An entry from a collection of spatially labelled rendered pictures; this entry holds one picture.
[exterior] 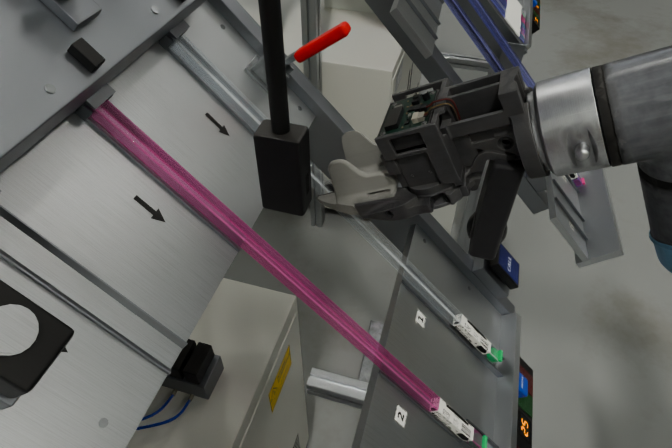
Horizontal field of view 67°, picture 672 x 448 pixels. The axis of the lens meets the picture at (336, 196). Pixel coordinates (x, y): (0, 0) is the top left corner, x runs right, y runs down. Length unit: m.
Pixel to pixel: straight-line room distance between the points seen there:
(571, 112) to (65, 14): 0.33
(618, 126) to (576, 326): 1.34
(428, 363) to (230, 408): 0.31
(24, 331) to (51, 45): 0.16
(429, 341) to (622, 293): 1.31
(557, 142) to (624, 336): 1.38
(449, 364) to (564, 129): 0.31
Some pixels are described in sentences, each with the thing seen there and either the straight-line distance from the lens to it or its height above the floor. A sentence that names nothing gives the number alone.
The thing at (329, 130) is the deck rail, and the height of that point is 0.97.
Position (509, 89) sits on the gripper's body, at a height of 1.11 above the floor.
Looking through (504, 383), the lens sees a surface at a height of 0.73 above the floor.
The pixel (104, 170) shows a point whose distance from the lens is 0.39.
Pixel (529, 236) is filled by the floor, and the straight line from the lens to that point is 1.89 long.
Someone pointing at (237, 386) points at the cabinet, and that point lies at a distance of 0.78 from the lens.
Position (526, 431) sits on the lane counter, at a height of 0.65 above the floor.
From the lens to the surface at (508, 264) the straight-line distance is 0.69.
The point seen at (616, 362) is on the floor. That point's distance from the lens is 1.68.
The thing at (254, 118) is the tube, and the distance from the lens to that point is 0.48.
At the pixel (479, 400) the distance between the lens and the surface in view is 0.64.
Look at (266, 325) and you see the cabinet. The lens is 0.82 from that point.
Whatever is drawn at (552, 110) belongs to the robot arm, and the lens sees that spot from 0.40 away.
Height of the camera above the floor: 1.30
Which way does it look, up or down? 43 degrees down
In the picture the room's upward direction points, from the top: straight up
